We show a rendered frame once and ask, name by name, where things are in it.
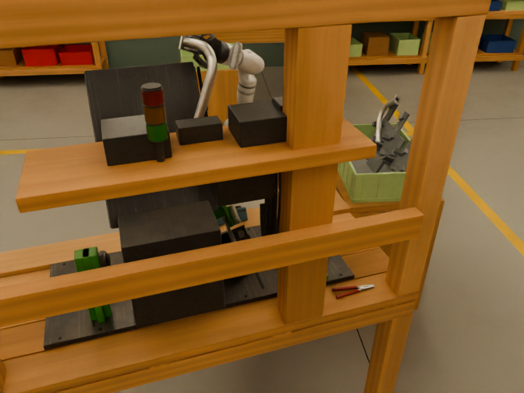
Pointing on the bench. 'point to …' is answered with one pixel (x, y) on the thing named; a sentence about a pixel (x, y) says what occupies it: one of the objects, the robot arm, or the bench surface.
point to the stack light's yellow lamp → (155, 115)
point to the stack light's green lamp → (157, 133)
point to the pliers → (351, 289)
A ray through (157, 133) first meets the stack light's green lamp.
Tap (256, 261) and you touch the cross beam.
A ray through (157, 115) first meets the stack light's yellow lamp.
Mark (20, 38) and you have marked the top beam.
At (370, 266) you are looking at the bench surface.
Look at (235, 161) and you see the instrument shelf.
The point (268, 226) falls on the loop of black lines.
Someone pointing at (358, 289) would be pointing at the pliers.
